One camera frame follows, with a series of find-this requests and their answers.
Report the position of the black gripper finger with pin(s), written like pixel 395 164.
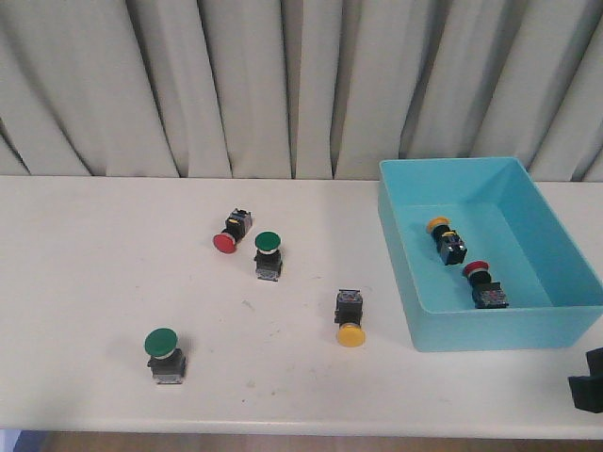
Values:
pixel 586 391

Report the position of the red push button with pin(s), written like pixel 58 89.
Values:
pixel 486 293
pixel 236 227

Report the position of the yellow push button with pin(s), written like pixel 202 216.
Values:
pixel 449 245
pixel 348 315

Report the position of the teal plastic box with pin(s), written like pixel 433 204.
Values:
pixel 554 295

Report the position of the yellow push button lying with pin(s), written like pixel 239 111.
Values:
pixel 348 315

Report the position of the green push button rear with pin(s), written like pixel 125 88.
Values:
pixel 268 257

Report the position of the green push button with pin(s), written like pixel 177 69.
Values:
pixel 167 360
pixel 268 257

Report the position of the red push button lying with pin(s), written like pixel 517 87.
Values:
pixel 236 227

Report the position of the green push button front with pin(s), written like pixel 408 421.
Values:
pixel 167 360

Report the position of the grey pleated curtain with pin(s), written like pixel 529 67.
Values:
pixel 298 89

